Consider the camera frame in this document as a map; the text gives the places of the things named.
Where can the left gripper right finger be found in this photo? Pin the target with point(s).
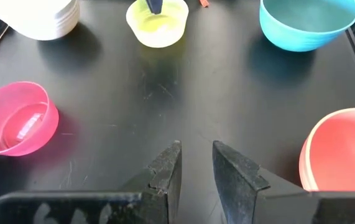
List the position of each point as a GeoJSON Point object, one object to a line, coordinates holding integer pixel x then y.
{"type": "Point", "coordinates": [239, 186]}

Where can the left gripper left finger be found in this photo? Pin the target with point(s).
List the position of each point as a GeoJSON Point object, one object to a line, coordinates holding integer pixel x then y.
{"type": "Point", "coordinates": [158, 193]}

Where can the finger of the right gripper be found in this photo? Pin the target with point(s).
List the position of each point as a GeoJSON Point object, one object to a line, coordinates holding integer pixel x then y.
{"type": "Point", "coordinates": [154, 6]}

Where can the small yellow translucent bowl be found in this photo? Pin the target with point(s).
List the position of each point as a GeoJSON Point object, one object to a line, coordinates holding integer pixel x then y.
{"type": "Point", "coordinates": [157, 29]}

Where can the large red bowl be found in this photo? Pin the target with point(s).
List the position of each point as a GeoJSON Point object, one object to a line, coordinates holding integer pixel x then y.
{"type": "Point", "coordinates": [345, 149]}

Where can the large white bowl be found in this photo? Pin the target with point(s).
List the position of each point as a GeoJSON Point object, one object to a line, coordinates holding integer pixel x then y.
{"type": "Point", "coordinates": [40, 18]}

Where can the large teal bowl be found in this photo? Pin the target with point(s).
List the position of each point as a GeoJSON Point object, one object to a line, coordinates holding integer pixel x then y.
{"type": "Point", "coordinates": [304, 28]}

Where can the small pink translucent bowl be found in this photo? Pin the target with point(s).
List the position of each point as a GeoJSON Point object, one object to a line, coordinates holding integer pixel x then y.
{"type": "Point", "coordinates": [15, 121]}

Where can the black table mat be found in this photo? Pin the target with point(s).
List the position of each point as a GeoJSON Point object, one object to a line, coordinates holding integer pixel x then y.
{"type": "Point", "coordinates": [196, 93]}

